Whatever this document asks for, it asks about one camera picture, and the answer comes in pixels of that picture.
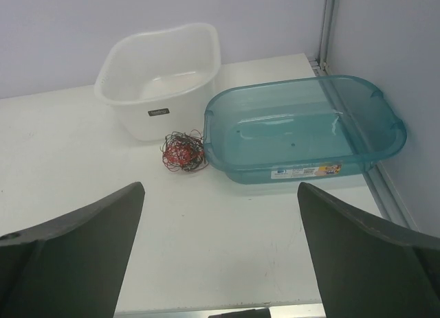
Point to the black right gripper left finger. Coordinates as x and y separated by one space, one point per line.
72 265

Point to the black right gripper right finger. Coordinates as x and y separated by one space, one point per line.
367 266

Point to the teal transparent plastic bin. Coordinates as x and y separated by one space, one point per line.
310 128

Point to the white plastic tub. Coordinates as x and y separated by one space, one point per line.
158 82

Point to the aluminium frame post right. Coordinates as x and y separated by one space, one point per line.
320 64

